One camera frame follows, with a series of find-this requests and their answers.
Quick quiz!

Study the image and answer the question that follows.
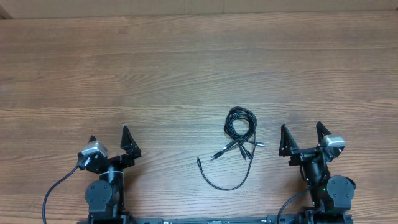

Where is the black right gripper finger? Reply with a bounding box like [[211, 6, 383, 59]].
[[316, 121, 331, 145], [279, 124, 299, 157]]

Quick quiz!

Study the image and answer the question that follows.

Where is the black cable bundle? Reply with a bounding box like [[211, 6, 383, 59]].
[[196, 106, 267, 192]]

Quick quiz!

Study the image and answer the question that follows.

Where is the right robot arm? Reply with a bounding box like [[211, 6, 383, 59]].
[[275, 122, 356, 223]]

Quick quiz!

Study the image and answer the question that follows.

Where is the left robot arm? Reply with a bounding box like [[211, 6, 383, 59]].
[[77, 125, 141, 224]]

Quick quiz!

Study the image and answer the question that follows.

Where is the black left camera cable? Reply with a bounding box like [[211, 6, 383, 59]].
[[42, 155, 91, 224]]

